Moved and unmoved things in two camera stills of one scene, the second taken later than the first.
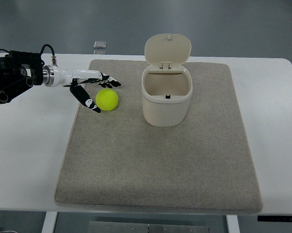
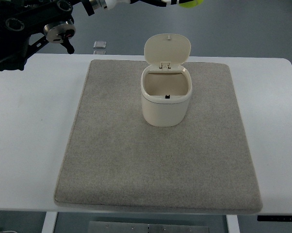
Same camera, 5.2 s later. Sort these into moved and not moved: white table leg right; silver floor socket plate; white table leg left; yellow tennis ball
Moved: yellow tennis ball
Not moved: white table leg right; silver floor socket plate; white table leg left
